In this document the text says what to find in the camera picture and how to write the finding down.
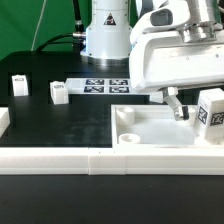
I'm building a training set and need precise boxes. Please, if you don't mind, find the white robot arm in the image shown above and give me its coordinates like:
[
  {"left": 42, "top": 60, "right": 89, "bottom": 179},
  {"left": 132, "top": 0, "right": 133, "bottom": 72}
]
[{"left": 81, "top": 0, "right": 224, "bottom": 120}]

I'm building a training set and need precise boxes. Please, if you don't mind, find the white square tabletop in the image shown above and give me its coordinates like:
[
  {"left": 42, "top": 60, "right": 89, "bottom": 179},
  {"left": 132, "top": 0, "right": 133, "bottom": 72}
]
[{"left": 111, "top": 105, "right": 224, "bottom": 147}]

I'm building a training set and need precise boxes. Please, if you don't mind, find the black cable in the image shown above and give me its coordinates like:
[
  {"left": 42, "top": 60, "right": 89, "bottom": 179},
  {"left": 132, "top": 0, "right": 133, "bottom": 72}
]
[{"left": 35, "top": 0, "right": 88, "bottom": 52}]

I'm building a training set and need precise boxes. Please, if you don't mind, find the white U-shaped obstacle fence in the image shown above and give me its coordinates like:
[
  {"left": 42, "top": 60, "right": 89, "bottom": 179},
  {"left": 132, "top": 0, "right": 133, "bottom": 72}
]
[{"left": 0, "top": 107, "right": 224, "bottom": 176}]

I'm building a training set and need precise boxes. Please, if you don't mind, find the white cable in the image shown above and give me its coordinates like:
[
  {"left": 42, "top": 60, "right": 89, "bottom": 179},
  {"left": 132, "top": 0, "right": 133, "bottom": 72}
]
[{"left": 30, "top": 0, "right": 48, "bottom": 52}]

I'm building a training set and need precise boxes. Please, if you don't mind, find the white marker base plate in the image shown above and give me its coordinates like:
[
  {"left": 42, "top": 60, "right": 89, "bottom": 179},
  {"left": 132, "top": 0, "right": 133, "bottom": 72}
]
[{"left": 65, "top": 78, "right": 136, "bottom": 95}]

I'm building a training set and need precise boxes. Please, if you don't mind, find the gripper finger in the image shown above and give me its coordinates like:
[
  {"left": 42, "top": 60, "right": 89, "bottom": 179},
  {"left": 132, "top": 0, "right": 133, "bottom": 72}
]
[{"left": 162, "top": 87, "right": 189, "bottom": 121}]

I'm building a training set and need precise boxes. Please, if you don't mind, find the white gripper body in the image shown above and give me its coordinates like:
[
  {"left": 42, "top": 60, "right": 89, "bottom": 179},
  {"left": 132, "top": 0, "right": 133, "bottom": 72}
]
[{"left": 129, "top": 8, "right": 224, "bottom": 93}]

